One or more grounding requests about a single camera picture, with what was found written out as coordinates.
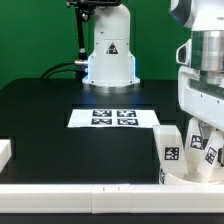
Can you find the black cables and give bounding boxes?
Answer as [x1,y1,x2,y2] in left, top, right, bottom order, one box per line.
[40,61,88,80]

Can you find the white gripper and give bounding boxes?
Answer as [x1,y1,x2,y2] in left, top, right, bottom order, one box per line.
[178,66,224,147]

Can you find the paper sheet with tags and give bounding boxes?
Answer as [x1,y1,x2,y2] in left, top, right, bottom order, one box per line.
[67,109,159,128]

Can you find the white U-shaped obstacle fence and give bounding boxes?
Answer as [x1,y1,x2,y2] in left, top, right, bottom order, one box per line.
[0,138,224,215]

